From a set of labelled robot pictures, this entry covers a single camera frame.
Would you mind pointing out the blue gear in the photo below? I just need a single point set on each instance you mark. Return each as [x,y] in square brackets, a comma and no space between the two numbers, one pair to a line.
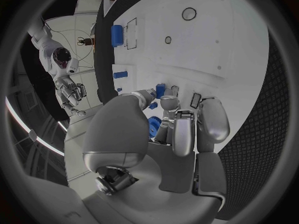
[153,127]

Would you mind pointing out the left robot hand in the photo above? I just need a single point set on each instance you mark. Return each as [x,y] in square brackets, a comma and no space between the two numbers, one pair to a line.
[130,134]

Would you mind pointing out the white task board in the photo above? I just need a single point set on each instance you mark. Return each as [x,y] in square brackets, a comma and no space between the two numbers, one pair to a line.
[186,59]

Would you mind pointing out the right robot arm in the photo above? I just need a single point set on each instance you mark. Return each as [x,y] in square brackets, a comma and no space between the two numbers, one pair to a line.
[49,46]

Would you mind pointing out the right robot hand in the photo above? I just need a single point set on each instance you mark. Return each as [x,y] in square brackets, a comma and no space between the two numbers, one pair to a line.
[70,93]

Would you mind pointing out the blue block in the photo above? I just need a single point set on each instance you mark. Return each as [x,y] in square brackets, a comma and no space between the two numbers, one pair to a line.
[160,91]

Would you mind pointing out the thick blue cylinder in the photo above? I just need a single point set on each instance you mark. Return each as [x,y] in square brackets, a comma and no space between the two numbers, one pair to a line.
[117,35]

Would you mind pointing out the small blue peg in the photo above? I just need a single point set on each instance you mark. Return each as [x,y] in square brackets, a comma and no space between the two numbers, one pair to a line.
[119,89]
[153,106]

